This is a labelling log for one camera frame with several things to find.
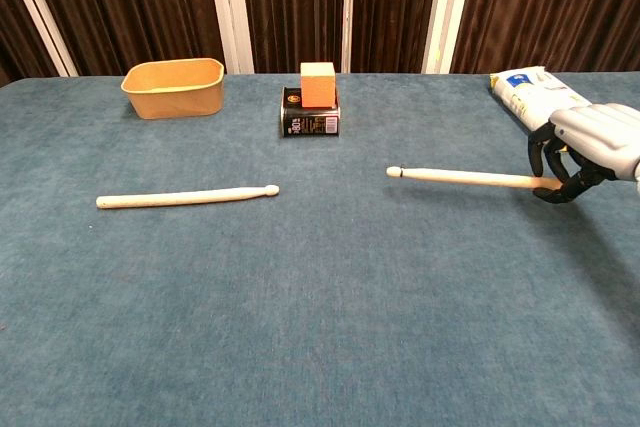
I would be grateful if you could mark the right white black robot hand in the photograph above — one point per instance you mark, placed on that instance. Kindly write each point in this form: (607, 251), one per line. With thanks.
(595, 139)

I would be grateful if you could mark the blue table mat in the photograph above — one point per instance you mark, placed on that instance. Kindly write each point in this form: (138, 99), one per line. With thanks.
(320, 297)

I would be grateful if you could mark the thin white frame post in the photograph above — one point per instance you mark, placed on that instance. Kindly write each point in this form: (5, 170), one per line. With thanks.
(348, 7)

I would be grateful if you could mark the pale wooden drumstick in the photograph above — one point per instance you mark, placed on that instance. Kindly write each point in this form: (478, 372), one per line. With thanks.
(185, 197)
(465, 177)

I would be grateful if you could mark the orange foam cube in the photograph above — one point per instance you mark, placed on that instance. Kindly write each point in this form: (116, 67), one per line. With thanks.
(317, 87)

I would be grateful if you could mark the black rectangular tin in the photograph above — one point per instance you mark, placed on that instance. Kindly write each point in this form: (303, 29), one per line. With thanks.
(310, 122)

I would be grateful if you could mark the white snack bag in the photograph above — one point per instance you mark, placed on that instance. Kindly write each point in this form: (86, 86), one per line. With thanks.
(530, 92)

